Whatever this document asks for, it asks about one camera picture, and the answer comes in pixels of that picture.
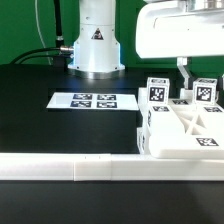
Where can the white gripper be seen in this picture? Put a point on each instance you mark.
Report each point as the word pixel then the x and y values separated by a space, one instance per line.
pixel 180 28

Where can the white tagged cube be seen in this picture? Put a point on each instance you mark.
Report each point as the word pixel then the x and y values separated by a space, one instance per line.
pixel 204 91
pixel 157 90

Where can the white chair back frame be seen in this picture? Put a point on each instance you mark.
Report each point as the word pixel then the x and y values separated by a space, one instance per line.
pixel 183 130

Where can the white marker base sheet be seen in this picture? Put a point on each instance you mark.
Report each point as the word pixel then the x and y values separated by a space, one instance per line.
pixel 93 101

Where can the white U-shaped fence frame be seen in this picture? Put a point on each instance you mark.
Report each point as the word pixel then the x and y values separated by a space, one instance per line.
pixel 106 167

